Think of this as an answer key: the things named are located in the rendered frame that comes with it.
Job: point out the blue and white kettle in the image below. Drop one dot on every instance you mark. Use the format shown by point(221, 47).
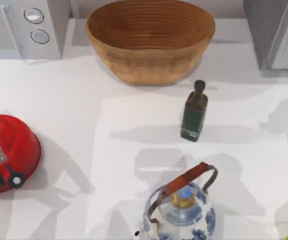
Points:
point(181, 215)

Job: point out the dark green glass bottle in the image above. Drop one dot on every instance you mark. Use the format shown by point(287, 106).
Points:
point(193, 117)

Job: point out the brown woven basket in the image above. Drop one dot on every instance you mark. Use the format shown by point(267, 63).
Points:
point(149, 50)

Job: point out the red helmet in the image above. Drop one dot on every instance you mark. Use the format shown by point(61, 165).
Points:
point(16, 147)

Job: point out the pale microwave oven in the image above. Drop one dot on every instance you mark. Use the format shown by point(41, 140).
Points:
point(51, 30)

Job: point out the round microwave knob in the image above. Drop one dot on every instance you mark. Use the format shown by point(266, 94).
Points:
point(40, 36)
point(33, 15)

